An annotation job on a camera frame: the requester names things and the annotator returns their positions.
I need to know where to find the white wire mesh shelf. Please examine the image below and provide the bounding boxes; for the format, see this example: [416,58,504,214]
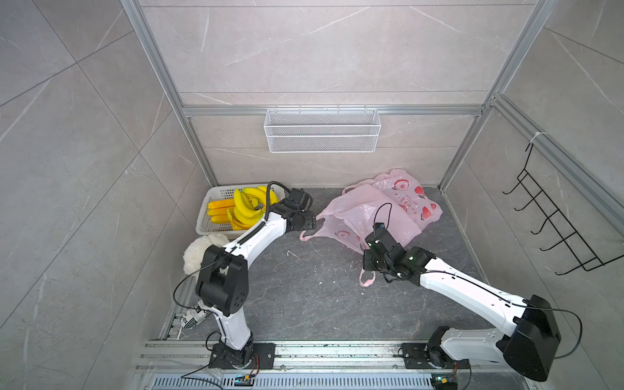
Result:
[263,108,381,154]

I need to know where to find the pink strawberry plastic bag rear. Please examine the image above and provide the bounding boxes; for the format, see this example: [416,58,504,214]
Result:
[342,169,443,230]

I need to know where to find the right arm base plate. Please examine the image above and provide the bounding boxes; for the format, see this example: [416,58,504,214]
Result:
[397,343,471,370]

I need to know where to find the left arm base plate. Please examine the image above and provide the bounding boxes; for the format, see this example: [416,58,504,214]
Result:
[208,342,276,370]

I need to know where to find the white plush toy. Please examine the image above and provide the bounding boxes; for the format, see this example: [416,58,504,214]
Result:
[183,233,230,276]

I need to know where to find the pink plastic bag front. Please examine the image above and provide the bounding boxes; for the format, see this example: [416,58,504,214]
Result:
[299,184,423,288]

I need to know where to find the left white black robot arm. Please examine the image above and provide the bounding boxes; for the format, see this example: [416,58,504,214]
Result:
[177,181,316,369]

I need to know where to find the orange yellow banana bunch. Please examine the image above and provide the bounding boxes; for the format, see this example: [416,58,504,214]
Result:
[206,199,244,231]

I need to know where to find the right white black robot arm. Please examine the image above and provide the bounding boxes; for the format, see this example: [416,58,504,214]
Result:
[362,201,562,382]

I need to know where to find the white plastic basket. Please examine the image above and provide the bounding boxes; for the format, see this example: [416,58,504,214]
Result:
[196,185,267,241]

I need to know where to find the aluminium mounting rail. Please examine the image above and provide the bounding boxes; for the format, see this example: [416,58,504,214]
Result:
[129,341,551,389]

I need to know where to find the black wire hook rack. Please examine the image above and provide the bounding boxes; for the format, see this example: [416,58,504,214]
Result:
[502,143,623,276]

